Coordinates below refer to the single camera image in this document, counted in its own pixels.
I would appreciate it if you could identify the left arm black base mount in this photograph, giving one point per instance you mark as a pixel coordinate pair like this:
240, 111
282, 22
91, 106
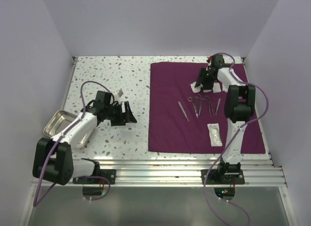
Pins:
100, 177

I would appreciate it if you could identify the silver clamp forceps middle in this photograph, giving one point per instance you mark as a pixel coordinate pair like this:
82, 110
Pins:
201, 99

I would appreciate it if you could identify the silver forceps scissors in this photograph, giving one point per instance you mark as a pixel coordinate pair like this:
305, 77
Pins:
210, 107
193, 100

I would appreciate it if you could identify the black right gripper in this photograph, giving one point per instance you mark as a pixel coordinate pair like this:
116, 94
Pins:
201, 80

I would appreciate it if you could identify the large white suture packet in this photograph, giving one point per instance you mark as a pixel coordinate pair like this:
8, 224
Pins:
214, 135

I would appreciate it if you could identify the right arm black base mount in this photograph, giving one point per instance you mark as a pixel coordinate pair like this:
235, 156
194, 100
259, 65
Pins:
215, 178

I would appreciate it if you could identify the stainless steel tray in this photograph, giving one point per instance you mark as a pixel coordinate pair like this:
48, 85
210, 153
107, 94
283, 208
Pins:
59, 122

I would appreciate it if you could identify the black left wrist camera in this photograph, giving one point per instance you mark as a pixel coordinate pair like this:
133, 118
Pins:
102, 102

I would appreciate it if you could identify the aluminium table edge rail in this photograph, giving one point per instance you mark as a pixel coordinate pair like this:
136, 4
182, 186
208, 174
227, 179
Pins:
187, 173

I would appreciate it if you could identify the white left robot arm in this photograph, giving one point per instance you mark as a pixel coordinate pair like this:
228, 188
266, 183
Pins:
53, 160

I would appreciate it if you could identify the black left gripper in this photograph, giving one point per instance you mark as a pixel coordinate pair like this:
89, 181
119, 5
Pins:
123, 117

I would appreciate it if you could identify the silver forceps scissors right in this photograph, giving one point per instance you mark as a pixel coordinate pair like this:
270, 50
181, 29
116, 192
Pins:
210, 107

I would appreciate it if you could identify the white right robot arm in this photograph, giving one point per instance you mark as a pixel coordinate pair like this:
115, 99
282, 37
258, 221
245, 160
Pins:
239, 109

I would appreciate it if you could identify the purple surgical drape cloth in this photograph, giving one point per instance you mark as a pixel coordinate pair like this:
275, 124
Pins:
169, 130

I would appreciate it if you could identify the silver forceps scissors left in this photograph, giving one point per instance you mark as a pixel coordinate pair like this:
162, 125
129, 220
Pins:
193, 100

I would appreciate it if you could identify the silver tweezers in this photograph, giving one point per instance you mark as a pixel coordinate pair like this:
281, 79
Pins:
217, 107

